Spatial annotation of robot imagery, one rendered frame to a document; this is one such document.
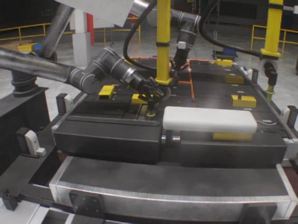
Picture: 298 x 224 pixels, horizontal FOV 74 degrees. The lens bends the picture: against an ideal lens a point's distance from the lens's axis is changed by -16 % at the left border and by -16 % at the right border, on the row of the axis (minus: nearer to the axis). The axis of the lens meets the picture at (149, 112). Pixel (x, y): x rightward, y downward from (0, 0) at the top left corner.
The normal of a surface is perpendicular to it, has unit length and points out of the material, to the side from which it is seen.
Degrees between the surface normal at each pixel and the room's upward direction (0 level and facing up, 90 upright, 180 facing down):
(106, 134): 0
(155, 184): 0
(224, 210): 90
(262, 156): 90
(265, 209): 90
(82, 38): 90
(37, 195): 0
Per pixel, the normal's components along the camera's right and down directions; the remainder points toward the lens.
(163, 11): -0.39, 0.40
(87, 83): 0.68, 0.32
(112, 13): 0.46, 0.39
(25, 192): 0.00, -0.90
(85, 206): -0.12, 0.44
